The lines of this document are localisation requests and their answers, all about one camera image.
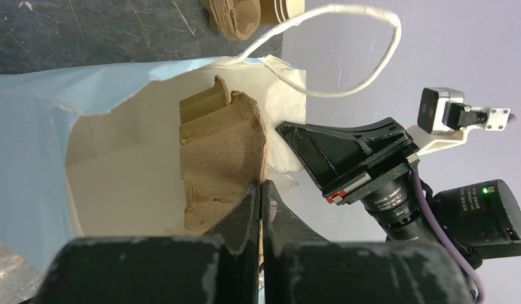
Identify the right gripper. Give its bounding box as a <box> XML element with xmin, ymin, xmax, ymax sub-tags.
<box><xmin>276</xmin><ymin>117</ymin><xmax>419</xmax><ymax>205</ymax></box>

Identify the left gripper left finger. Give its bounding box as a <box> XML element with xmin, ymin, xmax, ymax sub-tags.
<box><xmin>207</xmin><ymin>182</ymin><xmax>261</xmax><ymax>303</ymax></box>

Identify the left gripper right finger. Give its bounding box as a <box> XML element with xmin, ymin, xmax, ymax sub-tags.
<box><xmin>261</xmin><ymin>180</ymin><xmax>326</xmax><ymax>303</ymax></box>

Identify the cardboard cup carrier tray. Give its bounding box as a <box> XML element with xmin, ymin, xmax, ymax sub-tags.
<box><xmin>179</xmin><ymin>75</ymin><xmax>267</xmax><ymax>235</ymax></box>

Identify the light blue paper bag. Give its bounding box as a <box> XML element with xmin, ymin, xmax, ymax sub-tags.
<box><xmin>0</xmin><ymin>4</ymin><xmax>402</xmax><ymax>274</ymax></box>

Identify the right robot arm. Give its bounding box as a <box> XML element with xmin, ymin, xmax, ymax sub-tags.
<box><xmin>276</xmin><ymin>117</ymin><xmax>521</xmax><ymax>267</ymax></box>

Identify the stack of paper cups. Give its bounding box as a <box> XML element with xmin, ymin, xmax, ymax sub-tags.
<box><xmin>260</xmin><ymin>0</ymin><xmax>305</xmax><ymax>25</ymax></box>

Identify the remaining cardboard carrier tray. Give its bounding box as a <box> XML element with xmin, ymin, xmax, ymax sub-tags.
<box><xmin>199</xmin><ymin>0</ymin><xmax>261</xmax><ymax>41</ymax></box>

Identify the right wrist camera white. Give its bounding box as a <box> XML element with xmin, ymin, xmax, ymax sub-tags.
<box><xmin>407</xmin><ymin>87</ymin><xmax>516</xmax><ymax>156</ymax></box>

